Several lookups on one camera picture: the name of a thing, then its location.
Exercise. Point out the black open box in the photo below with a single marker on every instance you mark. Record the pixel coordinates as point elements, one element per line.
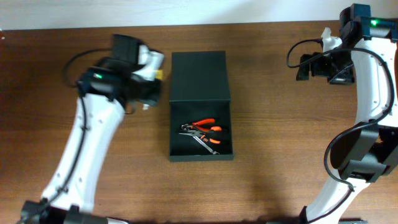
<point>199,89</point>

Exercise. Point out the yellow black stubby screwdriver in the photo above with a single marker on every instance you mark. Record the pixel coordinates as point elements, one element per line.
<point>152,91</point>

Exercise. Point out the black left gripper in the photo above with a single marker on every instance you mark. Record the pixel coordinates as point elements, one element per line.
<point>149,96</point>

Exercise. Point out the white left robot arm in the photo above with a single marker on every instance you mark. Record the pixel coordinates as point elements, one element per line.
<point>100,109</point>

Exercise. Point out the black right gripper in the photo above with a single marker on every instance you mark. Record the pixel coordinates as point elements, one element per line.
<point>345,77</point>

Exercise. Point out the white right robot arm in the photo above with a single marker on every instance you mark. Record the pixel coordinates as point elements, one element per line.
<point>362,54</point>

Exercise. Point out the red handled cutting pliers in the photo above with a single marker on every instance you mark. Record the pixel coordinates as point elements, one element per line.
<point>199,125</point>

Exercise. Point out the silver ring wrench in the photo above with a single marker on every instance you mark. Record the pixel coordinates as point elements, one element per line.
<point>206,146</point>

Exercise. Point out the orange black long-nose pliers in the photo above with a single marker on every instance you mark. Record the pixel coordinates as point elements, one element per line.
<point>202,133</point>

